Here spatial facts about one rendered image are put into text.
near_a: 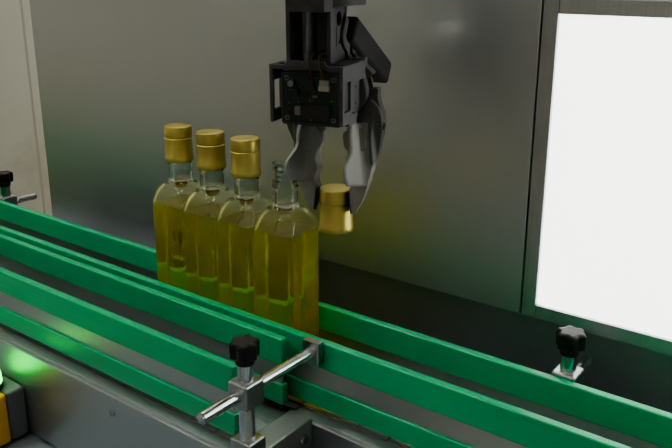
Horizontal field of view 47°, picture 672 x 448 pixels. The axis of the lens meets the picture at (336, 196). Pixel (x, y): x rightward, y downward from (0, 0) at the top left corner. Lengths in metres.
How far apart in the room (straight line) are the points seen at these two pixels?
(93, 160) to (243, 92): 0.42
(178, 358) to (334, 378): 0.17
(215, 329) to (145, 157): 0.44
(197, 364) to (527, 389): 0.34
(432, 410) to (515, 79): 0.34
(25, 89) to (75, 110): 2.51
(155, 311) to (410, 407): 0.35
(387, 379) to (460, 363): 0.09
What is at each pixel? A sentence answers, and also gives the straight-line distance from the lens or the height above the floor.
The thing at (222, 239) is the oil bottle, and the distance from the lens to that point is 0.91.
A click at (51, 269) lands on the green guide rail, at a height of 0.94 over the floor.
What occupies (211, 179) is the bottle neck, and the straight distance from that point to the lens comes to 0.93.
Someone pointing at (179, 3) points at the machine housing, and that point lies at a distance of 1.17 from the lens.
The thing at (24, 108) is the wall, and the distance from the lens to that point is 3.92.
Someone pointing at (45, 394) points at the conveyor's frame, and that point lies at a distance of 1.08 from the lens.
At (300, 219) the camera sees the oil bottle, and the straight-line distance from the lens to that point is 0.86.
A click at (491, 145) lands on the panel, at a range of 0.85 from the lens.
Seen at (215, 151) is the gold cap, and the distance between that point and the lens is 0.92.
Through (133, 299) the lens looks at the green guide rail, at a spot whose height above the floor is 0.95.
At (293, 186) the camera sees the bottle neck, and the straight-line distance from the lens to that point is 0.85.
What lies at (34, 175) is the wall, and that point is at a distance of 3.99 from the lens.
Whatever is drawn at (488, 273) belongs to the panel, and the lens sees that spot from 0.89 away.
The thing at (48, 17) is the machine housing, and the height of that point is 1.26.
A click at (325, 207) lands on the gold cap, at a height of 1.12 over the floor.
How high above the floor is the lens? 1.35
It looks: 17 degrees down
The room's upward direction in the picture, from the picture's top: straight up
